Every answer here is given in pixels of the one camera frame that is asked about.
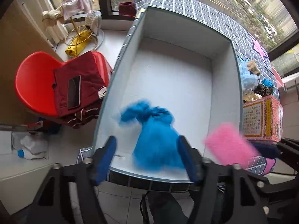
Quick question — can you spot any dark red knit hat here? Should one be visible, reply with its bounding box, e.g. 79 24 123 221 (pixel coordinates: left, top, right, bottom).
119 1 136 18

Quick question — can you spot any white open storage box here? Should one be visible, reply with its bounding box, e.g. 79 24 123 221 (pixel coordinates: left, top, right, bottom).
92 6 244 183

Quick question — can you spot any leopard print scarf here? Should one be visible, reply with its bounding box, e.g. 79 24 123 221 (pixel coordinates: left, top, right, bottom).
253 84 274 97

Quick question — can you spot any gold rack with clothes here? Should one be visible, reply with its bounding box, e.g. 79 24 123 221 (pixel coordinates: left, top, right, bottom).
41 0 105 54

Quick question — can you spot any blue mesh cloth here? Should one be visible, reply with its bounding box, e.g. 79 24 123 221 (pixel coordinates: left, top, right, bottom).
120 101 184 171
261 78 274 89

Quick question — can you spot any light blue fluffy cloth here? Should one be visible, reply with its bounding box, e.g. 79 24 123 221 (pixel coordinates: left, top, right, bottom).
237 56 259 91

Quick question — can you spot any yellow cloth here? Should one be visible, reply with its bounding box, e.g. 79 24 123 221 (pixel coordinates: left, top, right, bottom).
65 30 92 57

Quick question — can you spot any pink sponge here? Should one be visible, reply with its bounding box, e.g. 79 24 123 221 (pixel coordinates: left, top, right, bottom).
204 123 259 169

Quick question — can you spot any dark red garment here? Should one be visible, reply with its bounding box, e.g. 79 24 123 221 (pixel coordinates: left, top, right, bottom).
52 51 112 128

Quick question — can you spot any red patterned tissue box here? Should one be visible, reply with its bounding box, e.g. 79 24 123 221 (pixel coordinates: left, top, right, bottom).
243 95 283 142

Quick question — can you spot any red plastic chair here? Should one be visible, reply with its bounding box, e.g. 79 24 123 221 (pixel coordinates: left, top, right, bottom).
14 51 113 118

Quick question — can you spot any beige sock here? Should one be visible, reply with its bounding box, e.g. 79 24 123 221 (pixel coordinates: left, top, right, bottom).
247 60 261 76

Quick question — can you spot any white plastic bottle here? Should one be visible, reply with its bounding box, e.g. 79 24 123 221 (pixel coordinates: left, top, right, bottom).
12 131 48 160

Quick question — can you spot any cream polka dot scrunchie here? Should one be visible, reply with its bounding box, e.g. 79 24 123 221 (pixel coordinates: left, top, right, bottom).
243 91 262 102

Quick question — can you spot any grey checked star tablecloth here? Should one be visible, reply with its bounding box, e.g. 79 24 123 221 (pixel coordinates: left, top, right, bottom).
76 0 280 192

